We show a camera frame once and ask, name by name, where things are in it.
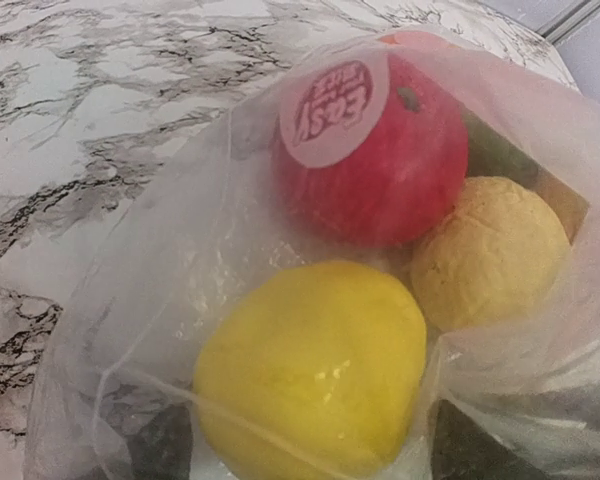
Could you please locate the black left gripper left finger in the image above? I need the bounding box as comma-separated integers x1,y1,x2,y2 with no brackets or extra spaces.
126,403,194,480

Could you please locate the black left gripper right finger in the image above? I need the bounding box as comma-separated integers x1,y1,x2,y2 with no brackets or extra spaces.
430,400,549,480

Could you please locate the clear zip top bag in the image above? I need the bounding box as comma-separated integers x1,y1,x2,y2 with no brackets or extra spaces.
24,28,600,479

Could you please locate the yellow fake peach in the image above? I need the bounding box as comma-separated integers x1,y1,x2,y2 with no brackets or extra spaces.
409,176,570,332

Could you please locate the red fake apple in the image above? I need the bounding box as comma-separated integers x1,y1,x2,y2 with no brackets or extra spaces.
272,52,469,247

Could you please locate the orange fake tangerine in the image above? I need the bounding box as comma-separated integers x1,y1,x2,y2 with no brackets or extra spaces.
377,30,457,52

